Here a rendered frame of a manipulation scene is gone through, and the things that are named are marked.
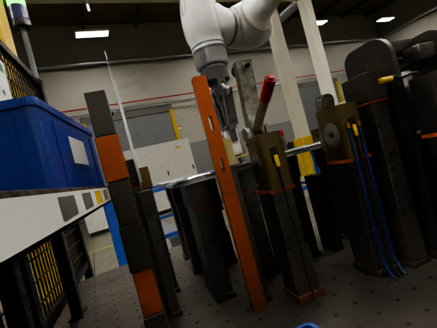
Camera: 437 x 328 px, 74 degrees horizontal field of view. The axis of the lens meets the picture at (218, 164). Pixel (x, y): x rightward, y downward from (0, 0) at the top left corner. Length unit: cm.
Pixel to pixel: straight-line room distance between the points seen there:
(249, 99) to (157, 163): 803
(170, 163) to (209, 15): 801
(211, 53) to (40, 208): 66
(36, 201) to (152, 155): 846
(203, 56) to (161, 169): 792
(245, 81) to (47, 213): 52
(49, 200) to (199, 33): 66
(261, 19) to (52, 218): 78
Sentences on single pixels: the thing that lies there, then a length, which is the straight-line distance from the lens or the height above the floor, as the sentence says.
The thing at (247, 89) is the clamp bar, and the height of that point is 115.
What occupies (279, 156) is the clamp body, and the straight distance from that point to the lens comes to 60.
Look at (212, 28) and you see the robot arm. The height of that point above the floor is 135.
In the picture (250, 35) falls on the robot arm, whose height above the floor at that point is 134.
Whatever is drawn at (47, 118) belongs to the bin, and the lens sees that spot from 47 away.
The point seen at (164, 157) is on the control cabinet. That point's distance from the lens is 870.
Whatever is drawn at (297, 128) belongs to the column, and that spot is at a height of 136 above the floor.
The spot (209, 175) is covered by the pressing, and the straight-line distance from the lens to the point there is 65.
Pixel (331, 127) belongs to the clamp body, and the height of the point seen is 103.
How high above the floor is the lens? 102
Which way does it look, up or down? level
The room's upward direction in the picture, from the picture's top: 15 degrees counter-clockwise
